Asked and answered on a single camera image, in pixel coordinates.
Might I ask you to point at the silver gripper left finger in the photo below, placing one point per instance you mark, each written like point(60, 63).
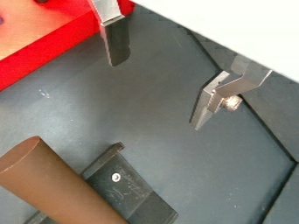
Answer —
point(113, 30)

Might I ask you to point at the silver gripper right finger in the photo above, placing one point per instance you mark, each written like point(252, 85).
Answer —
point(240, 75)

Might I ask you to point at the brown oval cylinder peg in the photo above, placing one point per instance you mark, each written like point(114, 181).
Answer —
point(37, 176)

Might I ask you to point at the red peg board base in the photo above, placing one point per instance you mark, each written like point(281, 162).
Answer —
point(38, 29)

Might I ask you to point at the black curved fixture bracket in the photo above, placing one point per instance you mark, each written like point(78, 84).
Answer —
point(117, 183)

